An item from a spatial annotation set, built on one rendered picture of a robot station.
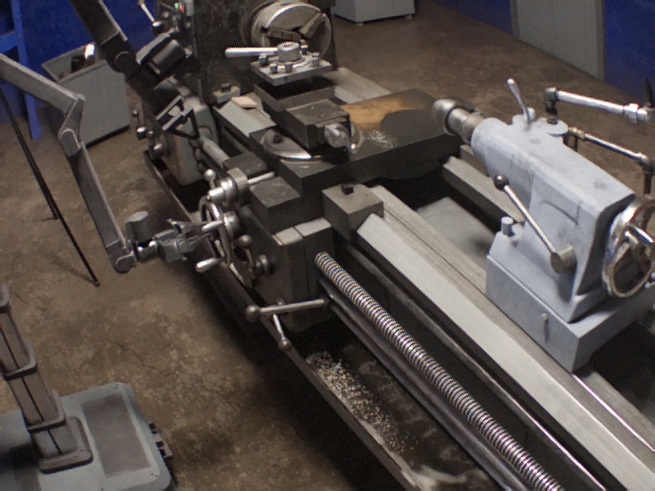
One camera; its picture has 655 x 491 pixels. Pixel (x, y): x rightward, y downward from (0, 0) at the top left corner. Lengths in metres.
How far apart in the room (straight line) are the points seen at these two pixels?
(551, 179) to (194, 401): 1.64
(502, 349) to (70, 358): 1.94
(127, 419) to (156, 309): 0.93
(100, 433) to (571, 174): 1.56
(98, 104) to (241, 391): 2.42
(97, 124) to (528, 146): 3.45
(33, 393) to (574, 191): 1.47
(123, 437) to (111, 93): 2.78
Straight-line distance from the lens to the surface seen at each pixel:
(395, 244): 1.78
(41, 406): 2.07
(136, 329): 3.04
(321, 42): 2.50
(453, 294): 1.63
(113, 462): 2.18
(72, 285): 3.42
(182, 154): 2.70
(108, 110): 4.62
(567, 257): 1.38
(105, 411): 2.34
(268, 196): 1.94
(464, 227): 2.06
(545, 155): 1.50
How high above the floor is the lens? 1.85
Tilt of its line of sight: 34 degrees down
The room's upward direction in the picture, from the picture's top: 7 degrees counter-clockwise
